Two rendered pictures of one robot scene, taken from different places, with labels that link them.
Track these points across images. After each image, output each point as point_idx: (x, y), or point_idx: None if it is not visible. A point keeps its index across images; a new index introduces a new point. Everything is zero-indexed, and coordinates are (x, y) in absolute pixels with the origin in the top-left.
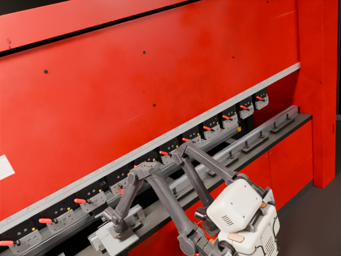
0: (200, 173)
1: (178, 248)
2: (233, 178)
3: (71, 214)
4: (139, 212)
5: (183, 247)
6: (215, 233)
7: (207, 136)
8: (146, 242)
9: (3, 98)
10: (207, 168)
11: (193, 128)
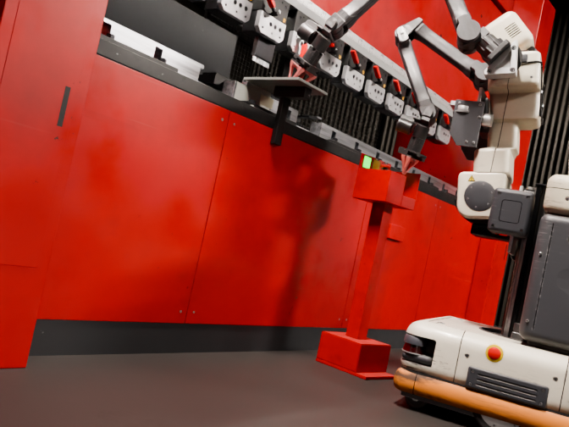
0: (362, 150)
1: (317, 216)
2: (473, 75)
3: (248, 9)
4: (293, 114)
5: (463, 30)
6: (422, 154)
7: (390, 102)
8: (300, 148)
9: None
10: (371, 152)
11: (383, 70)
